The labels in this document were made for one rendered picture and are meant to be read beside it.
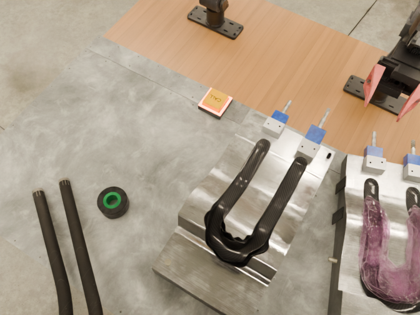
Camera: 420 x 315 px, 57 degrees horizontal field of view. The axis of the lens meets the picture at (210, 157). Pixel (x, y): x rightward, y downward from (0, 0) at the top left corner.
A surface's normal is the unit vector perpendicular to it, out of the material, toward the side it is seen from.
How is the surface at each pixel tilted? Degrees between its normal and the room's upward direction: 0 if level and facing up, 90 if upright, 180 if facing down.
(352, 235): 12
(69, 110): 0
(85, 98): 0
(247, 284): 0
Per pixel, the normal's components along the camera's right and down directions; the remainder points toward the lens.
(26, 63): 0.00, -0.46
